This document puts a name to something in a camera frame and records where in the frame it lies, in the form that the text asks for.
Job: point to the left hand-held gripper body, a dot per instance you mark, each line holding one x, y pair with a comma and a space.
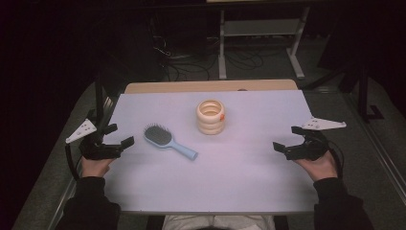
95, 150

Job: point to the cream ringed cup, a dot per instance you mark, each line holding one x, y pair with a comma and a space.
210, 123

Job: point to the person's light pants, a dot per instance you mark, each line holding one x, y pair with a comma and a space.
220, 222

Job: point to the blue hairbrush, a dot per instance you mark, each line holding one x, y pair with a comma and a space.
161, 138

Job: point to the white metal desk frame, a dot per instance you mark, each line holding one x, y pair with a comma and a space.
261, 28

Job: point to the person's left hand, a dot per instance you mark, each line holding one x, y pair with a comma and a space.
95, 166

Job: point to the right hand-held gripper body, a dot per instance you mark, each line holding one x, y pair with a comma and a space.
308, 145

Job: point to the white table mat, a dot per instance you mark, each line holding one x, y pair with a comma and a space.
223, 179

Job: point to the person's right hand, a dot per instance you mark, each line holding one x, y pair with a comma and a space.
319, 169

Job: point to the black metal stand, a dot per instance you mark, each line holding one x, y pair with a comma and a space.
363, 96
99, 102

